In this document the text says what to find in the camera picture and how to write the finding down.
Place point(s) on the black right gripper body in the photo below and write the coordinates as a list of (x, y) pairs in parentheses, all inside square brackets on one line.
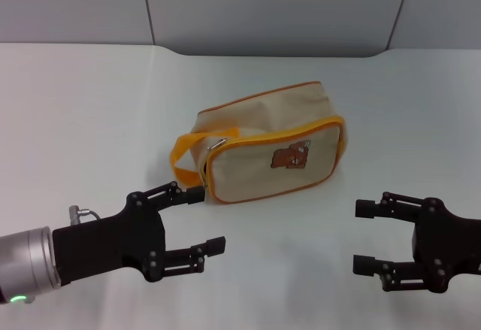
[(451, 247)]

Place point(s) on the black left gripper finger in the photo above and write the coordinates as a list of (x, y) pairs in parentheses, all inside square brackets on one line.
[(188, 256), (176, 194)]

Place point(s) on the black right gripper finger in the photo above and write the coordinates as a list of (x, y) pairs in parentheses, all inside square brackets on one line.
[(391, 207), (391, 271)]

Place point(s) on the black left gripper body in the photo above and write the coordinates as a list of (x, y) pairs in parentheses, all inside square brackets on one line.
[(109, 243)]

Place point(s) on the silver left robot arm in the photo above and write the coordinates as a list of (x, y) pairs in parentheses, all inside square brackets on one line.
[(26, 258)]

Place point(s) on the silver zipper pull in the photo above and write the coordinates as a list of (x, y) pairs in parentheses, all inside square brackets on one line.
[(216, 144)]

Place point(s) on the beige food bag orange trim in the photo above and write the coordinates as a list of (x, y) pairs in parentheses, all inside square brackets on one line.
[(278, 146)]

